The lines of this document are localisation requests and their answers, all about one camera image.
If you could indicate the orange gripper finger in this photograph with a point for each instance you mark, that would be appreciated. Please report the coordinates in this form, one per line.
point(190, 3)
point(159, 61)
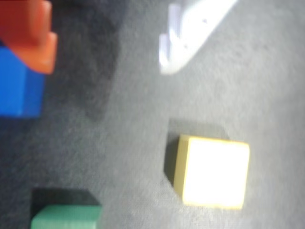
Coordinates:
point(26, 31)

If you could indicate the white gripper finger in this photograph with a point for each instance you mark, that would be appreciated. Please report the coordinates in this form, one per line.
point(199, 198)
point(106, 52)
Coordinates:
point(190, 33)

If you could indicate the blue cube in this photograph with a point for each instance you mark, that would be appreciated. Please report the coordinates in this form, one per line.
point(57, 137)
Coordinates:
point(19, 93)

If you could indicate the yellow cube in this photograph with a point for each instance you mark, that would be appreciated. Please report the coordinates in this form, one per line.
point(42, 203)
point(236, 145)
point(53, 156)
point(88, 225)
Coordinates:
point(214, 174)

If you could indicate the green cube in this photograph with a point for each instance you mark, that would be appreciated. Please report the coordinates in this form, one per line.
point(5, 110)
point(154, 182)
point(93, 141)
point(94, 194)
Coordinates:
point(64, 218)

